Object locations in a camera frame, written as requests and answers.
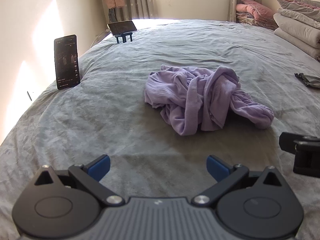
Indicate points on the grey mauve-trimmed quilt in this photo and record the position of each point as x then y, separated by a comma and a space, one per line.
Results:
300, 1

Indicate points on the purple long-sleeved shirt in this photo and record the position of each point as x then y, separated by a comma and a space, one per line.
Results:
170, 92

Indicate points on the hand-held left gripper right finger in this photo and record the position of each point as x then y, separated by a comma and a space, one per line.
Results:
216, 167

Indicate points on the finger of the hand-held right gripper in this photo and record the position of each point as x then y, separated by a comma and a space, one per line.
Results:
307, 160
287, 141

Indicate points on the pink folded quilt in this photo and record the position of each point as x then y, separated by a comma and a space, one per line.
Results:
243, 8

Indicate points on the grey bed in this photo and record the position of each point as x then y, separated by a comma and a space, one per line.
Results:
125, 110

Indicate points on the pink pillow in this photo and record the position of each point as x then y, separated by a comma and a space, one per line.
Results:
260, 8

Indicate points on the black smartphone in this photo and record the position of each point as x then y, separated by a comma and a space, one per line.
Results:
67, 62
122, 27

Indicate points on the striped folded blanket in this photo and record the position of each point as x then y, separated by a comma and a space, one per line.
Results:
257, 22

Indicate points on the blue legged phone stand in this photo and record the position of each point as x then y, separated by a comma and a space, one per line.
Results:
124, 38

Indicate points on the grey folded quilt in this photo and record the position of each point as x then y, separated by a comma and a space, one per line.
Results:
297, 17

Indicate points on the dark grey hanging cloth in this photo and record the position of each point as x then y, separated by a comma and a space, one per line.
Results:
112, 15

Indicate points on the beige folded quilt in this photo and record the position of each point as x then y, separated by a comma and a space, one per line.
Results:
292, 40

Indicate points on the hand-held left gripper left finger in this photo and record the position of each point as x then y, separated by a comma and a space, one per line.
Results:
100, 167

